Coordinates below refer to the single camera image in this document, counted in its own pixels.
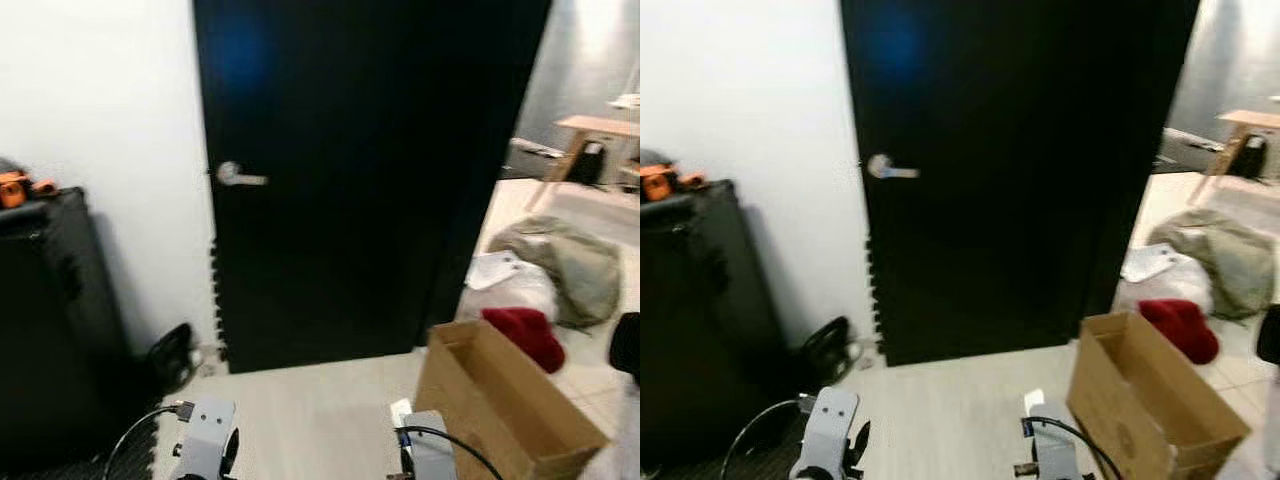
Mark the white plastic bag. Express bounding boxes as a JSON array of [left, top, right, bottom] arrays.
[[1115, 245, 1216, 316], [462, 250, 561, 323]]

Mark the light wooden table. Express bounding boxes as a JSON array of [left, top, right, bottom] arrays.
[[525, 115, 641, 213], [1188, 108, 1280, 206]]

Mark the black rounded object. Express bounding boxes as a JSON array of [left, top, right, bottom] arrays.
[[610, 312, 641, 381], [1258, 305, 1280, 366]]

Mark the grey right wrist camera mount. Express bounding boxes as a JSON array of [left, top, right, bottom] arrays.
[[400, 410, 459, 480], [1030, 402, 1091, 480]]

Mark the black door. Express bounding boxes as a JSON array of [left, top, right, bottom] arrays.
[[192, 0, 554, 374], [840, 0, 1201, 366]]

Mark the black foam puzzle mat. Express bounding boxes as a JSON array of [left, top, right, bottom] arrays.
[[858, 235, 881, 361], [640, 440, 801, 480], [40, 440, 191, 480], [210, 238, 229, 366]]

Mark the black bag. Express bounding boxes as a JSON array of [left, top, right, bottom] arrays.
[[570, 140, 608, 187], [1228, 133, 1269, 181]]

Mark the brown cardboard box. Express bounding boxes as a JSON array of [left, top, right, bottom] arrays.
[[1065, 312, 1251, 480], [413, 320, 611, 480]]

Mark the red cloth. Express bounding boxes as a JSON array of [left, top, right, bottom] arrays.
[[482, 307, 567, 374], [1138, 298, 1221, 366]]

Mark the large black case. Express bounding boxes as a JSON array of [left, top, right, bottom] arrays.
[[0, 187, 136, 471], [640, 180, 791, 471]]

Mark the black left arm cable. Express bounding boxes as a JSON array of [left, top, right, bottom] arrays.
[[103, 400, 196, 480], [722, 395, 816, 480]]

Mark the grey green fabric bag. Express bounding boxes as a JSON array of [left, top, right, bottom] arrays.
[[1148, 208, 1279, 321], [487, 215, 623, 329]]

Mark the silver door handle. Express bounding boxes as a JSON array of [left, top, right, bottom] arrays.
[[215, 160, 269, 189], [867, 153, 921, 182]]

